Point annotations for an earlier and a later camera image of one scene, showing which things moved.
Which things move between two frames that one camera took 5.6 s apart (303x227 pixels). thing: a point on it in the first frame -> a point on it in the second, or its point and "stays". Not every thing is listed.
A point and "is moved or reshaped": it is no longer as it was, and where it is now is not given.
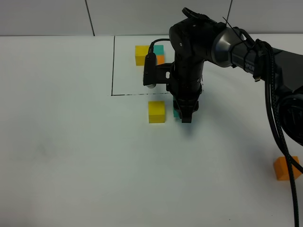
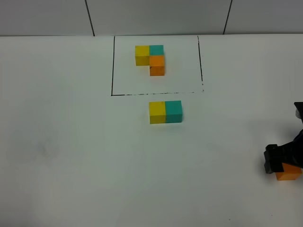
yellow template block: [141, 52] stays
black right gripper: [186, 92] -> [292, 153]
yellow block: [156, 109] stays
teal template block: [158, 49] stays
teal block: [176, 112] is moved or reshaped
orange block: [280, 167] stays
